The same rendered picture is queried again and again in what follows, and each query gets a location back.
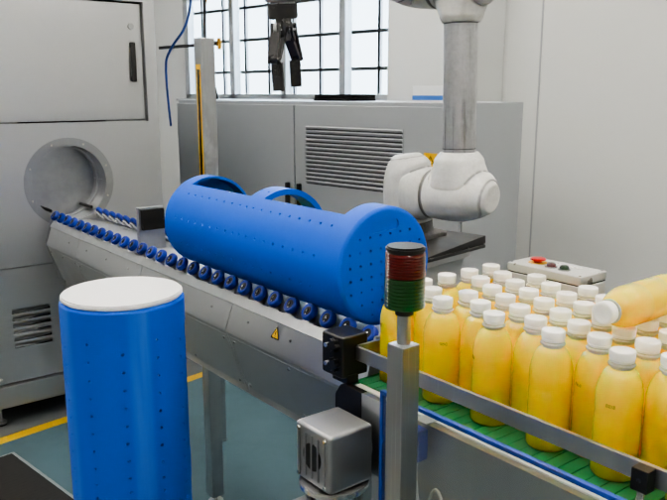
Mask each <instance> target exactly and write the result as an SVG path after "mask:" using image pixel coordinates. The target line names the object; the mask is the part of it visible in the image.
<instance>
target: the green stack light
mask: <svg viewBox="0 0 667 500"><path fill-rule="evenodd" d="M425 285H426V278H424V279H421V280H417V281H397V280H391V279H388V278H386V277H384V306H385V307H386V308H387V309H388V310H390V311H394V312H400V313H412V312H418V311H421V310H422V309H423V308H424V307H425Z"/></svg>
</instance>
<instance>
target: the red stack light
mask: <svg viewBox="0 0 667 500"><path fill-rule="evenodd" d="M384 271H385V273H384V275H385V277H386V278H388V279H391V280H397V281H417V280H421V279H424V278H425V277H426V252H424V253H422V254H419V255H395V254H391V253H388V252H387V251H385V270H384Z"/></svg>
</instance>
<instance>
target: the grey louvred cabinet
mask: <svg viewBox="0 0 667 500"><path fill-rule="evenodd" d="M177 112H178V136H179V159H180V183H181V184H182V183H184V182H185V181H187V180H189V179H191V178H193V177H196V176H198V175H199V153H198V126H197V100H196V99H185V100H179V103H177ZM522 120H523V102H497V101H477V102H476V147H475V150H476V151H478V152H480V154H481V155H482V156H483V158H484V162H485V165H486V168H487V171H488V172H489V173H491V174H492V175H493V176H494V177H495V179H496V181H497V183H498V187H499V191H500V198H499V203H498V205H497V207H496V209H495V211H494V212H492V213H491V214H489V215H487V216H485V217H483V218H479V219H476V220H471V221H465V222H456V221H446V220H441V219H437V218H433V226H434V228H438V229H443V230H449V231H456V232H464V233H471V234H479V235H485V243H484V244H485V248H481V249H478V250H474V251H470V257H466V258H463V268H476V269H478V274H479V275H481V273H482V265H483V264H485V263H494V264H498V265H499V266H500V270H499V271H508V269H507V265H508V262H510V261H515V256H516V236H517V217H518V197H519V179H520V159H521V140H522ZM216 124H217V155H218V176H219V177H224V178H228V179H230V180H232V181H234V182H236V183H237V184H238V185H240V186H241V187H242V189H243V190H244V191H245V193H246V194H247V195H254V194H255V193H257V192H258V191H260V190H262V189H265V188H270V187H282V188H293V189H298V190H301V191H303V192H305V193H307V194H309V195H310V196H311V197H313V198H314V199H315V200H316V201H317V203H318V204H319V205H320V207H321V208H322V210H325V211H330V212H335V213H340V214H346V213H348V212H349V211H350V210H352V209H353V208H355V207H357V206H359V205H362V204H366V203H381V204H384V203H383V181H384V175H385V171H386V168H387V165H388V163H389V161H390V160H391V159H392V157H393V156H395V155H400V154H407V153H421V154H422V155H424V156H426V157H427V158H428V159H429V160H430V162H431V166H432V167H433V164H434V160H435V158H436V157H437V156H438V154H439V153H440V152H443V102H413V101H393V100H375V101H315V100H288V99H217V100H216Z"/></svg>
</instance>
